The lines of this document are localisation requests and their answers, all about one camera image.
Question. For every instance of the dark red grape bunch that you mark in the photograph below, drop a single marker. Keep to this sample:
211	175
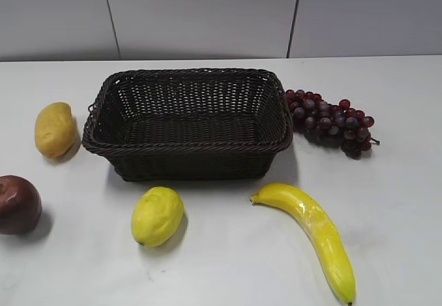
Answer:
333	126

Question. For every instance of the yellow mango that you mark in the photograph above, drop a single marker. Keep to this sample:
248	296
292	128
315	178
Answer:
55	130

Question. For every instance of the dark woven wicker basket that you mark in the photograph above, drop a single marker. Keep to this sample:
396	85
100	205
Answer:
189	124

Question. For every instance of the yellow banana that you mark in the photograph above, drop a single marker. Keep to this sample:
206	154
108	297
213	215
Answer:
321	232

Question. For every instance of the yellow lemon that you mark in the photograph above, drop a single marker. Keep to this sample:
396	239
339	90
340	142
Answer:
156	216

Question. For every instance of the dark red apple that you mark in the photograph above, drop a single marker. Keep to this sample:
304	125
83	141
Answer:
20	205

